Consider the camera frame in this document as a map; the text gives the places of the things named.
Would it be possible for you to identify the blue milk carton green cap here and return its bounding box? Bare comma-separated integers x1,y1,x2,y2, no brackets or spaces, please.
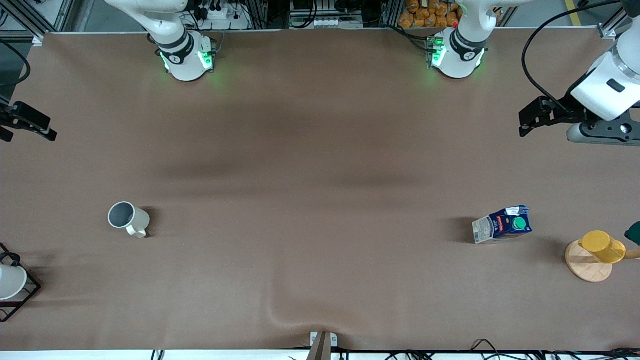
472,205,533,245

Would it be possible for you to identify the white ceramic mug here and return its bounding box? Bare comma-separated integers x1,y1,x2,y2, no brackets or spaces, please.
108,201,151,239

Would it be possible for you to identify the yellow plastic cup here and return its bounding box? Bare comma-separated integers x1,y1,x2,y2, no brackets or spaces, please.
578,230,627,265

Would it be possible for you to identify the white cup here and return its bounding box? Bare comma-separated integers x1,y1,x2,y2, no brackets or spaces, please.
0,263,28,301

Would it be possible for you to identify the bag of orange snacks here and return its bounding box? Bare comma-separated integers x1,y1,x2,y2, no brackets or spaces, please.
398,0,464,29

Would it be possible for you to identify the wooden mug tree stand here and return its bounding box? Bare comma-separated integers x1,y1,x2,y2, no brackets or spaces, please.
565,239,640,284

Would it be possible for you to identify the white power strip with plugs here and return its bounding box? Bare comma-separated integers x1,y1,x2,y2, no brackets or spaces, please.
192,0,252,31

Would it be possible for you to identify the small white power strip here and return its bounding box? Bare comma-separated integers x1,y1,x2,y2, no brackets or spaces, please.
309,17,352,29

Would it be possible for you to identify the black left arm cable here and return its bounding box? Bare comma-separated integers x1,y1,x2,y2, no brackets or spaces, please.
521,0,625,110

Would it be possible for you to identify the black wire rack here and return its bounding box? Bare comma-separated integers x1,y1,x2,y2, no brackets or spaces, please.
0,243,42,323

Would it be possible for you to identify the metal table edge bracket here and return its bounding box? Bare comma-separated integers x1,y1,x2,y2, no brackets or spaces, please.
309,331,339,360

